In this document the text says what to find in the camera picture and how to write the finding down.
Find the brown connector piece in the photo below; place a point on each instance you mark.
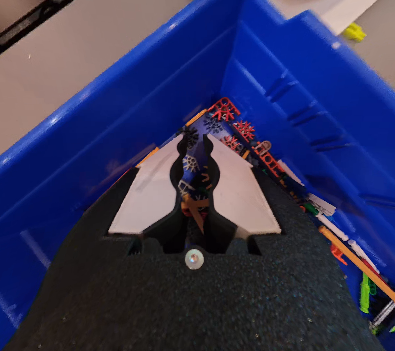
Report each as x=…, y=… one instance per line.
x=193, y=207

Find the blue tagged plastic bin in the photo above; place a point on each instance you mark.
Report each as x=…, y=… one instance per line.
x=139, y=94

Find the yellow-green clip piece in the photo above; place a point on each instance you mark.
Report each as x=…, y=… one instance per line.
x=354, y=32

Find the pile of construction toy pieces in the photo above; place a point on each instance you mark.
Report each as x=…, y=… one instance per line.
x=225, y=110

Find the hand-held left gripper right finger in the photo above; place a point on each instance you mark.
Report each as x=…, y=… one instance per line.
x=243, y=199

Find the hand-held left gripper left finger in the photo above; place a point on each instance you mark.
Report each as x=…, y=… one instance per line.
x=145, y=199

